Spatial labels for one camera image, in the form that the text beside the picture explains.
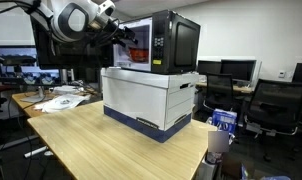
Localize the white power strip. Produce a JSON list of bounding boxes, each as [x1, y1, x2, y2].
[[24, 145, 49, 159]]

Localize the white paper stack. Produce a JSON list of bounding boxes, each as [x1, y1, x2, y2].
[[52, 85, 81, 96]]

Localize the red office chair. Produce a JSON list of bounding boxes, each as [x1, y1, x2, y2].
[[0, 84, 15, 114]]

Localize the blue printed carton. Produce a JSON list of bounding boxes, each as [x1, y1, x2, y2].
[[211, 108, 238, 134]]

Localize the blue plastic bag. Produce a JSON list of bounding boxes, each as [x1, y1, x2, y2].
[[240, 164, 292, 180]]

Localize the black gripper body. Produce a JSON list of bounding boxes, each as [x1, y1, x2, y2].
[[90, 19, 132, 47]]

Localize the lit computer monitor on stand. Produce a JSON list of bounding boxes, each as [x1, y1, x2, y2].
[[0, 44, 63, 104]]

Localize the black microwave oven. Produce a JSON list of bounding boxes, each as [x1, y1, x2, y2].
[[111, 9, 202, 75]]

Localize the black mesh office chair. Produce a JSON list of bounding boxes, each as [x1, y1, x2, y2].
[[242, 78, 302, 162], [203, 72, 235, 113]]

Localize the loose white papers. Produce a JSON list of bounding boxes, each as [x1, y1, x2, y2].
[[34, 93, 92, 114]]

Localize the white blue cardboard storage box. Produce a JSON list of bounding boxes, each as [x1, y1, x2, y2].
[[100, 66, 200, 144]]

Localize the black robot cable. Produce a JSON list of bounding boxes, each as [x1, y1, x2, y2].
[[0, 0, 34, 16]]

